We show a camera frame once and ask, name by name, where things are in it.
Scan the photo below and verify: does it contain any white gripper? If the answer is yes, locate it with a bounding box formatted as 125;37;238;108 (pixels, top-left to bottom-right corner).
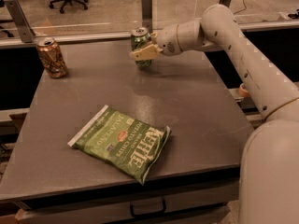
130;24;182;61

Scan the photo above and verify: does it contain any green soda can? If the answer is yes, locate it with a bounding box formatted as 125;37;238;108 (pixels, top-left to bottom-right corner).
131;27;151;68

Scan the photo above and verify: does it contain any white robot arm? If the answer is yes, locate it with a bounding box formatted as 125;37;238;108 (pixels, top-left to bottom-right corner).
130;4;299;224

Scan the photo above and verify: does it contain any orange soda can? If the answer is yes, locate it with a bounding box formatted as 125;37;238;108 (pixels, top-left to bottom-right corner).
36;37;68;78

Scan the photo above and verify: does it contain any orange tape roll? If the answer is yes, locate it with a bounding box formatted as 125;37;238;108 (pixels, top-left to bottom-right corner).
239;83;250;98

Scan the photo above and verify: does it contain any green Kettle chips bag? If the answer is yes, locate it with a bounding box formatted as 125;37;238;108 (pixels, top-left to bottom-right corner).
67;105;171;185

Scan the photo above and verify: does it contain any grey table drawer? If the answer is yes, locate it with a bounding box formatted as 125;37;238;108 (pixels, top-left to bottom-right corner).
16;179;239;224

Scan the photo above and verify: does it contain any middle metal bracket post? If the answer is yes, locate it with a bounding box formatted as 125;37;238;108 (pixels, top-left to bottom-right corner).
141;0;152;33

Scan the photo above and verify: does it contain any left metal bracket post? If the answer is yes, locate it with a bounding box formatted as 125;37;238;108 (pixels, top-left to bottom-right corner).
4;0;36;43

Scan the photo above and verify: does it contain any black drawer handle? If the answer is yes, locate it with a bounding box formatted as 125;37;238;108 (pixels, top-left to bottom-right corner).
130;198;166;218

